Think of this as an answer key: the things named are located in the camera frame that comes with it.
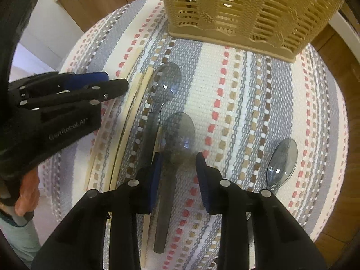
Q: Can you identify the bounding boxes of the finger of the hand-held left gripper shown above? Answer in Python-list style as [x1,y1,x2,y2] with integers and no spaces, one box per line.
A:
[17,78,130,111]
[8,72,109,96]

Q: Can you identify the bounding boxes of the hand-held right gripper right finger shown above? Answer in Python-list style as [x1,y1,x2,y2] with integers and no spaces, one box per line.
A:
[195,152,328,270]

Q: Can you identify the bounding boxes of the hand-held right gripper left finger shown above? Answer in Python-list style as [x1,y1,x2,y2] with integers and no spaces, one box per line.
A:
[31,152,164,270]

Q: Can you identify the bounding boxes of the translucent grey plastic spoon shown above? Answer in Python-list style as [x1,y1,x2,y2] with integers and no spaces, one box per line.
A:
[139,62,183,172]
[153,112,196,254]
[264,138,299,194]

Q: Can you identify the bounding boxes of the beige plastic utensil basket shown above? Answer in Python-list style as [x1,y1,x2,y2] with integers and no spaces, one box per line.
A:
[156,0,345,64]

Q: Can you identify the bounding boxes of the person's left forearm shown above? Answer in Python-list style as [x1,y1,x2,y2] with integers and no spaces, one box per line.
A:
[0,202,40,268]

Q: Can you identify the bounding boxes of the person's left hand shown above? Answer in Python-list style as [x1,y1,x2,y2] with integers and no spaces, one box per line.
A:
[15,170,40,217]

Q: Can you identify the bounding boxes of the striped woven mat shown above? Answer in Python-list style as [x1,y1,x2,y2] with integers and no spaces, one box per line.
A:
[38,0,349,270]

